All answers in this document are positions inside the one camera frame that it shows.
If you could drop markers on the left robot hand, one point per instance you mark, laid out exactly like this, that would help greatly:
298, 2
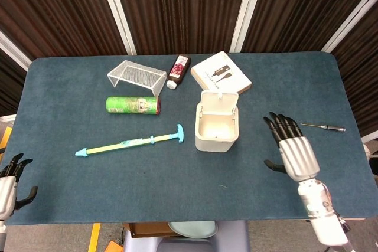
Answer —
7, 190

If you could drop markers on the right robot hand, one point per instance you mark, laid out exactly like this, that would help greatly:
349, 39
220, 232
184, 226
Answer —
298, 157

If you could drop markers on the white square lidded bin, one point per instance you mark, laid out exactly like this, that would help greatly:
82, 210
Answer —
215, 144

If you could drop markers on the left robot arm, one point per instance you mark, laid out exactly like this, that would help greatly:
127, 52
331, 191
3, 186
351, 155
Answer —
2, 231

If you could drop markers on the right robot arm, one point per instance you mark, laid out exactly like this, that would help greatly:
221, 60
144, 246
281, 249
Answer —
319, 207

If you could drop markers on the green cylindrical chips can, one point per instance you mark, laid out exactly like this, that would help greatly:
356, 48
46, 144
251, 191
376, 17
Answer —
130, 106

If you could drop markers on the small metal screwdriver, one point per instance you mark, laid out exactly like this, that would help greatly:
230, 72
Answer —
330, 128

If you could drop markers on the yellow board beside table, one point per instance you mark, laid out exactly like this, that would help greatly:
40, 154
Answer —
5, 138

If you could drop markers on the yellow floor tape strip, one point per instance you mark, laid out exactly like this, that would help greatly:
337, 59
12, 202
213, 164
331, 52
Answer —
94, 237

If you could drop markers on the brown pleated partition panel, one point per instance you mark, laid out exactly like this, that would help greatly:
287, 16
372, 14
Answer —
301, 4
183, 7
59, 7
9, 86

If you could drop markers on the lilac plastic stool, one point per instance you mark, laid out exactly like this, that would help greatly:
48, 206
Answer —
233, 240

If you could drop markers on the white flat product box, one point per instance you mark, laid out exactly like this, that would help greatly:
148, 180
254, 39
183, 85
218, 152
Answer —
218, 72

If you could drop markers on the orange object on floor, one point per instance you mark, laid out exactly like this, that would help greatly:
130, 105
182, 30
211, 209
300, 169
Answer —
113, 247

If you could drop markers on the pale green plate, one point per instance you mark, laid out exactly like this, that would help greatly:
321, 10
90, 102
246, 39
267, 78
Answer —
195, 229

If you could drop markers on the blue yellow toy water pump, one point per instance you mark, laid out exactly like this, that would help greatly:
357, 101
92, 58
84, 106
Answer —
130, 143

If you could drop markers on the blue table cloth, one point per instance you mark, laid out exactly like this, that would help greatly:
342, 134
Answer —
165, 187

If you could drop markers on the brown cardboard box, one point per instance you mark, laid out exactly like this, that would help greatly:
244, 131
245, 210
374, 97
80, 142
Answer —
150, 229

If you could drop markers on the dark bottle with white cap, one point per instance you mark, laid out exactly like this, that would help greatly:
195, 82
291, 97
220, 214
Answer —
178, 69

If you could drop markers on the white partition frame post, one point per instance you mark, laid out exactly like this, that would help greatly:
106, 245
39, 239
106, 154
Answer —
246, 13
351, 23
14, 52
116, 13

